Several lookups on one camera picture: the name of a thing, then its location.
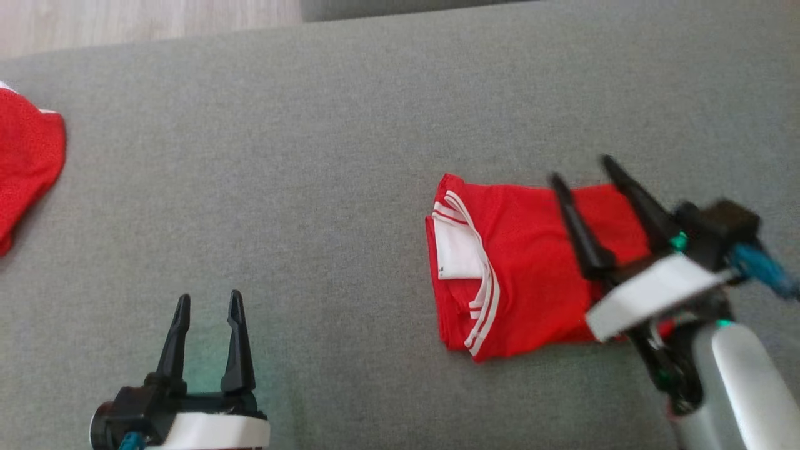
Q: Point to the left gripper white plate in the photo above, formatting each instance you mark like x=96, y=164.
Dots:
x=219, y=431

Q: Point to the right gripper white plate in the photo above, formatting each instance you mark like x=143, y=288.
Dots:
x=656, y=294

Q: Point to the red jersey with white sleeves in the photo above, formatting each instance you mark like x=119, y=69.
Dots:
x=531, y=281

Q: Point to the red shorts with white hem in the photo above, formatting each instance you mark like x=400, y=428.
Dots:
x=25, y=162

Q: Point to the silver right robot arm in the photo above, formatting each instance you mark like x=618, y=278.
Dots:
x=744, y=394

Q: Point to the large grey sofa seat cushion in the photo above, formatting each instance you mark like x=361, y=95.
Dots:
x=281, y=187

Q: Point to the small grey sofa cushion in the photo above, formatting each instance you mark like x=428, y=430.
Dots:
x=375, y=7

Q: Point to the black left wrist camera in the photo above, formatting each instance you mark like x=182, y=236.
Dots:
x=128, y=415

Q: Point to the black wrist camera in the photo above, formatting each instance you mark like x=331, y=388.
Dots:
x=128, y=415
x=719, y=231

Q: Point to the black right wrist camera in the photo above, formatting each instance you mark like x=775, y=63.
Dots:
x=719, y=231

